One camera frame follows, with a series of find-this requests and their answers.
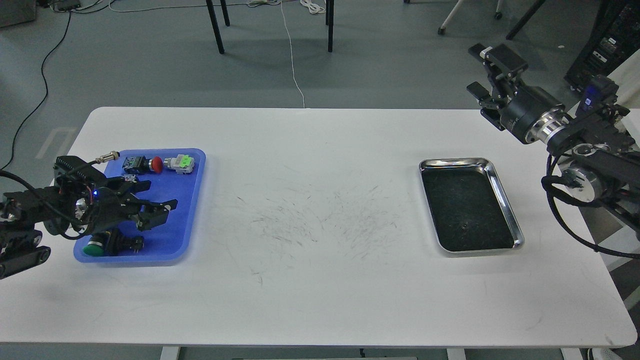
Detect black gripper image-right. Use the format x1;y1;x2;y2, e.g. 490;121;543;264
466;43;568;144

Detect white green switch block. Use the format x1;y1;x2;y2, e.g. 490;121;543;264
163;153;195;174

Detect blue plastic tray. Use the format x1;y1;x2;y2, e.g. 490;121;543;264
73;148;207;267

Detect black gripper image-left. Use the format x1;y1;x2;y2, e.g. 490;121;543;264
45;155;178;238

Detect white floor cable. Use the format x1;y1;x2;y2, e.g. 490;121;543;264
242;0;327;109

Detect red push button switch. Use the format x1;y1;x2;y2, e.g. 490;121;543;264
121;156;164;175

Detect silver metal tray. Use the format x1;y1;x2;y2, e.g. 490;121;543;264
419;157;525;256

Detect green push button switch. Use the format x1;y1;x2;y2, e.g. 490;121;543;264
82;228;145;257

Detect black chair legs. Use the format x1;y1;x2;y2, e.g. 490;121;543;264
205;0;335;55

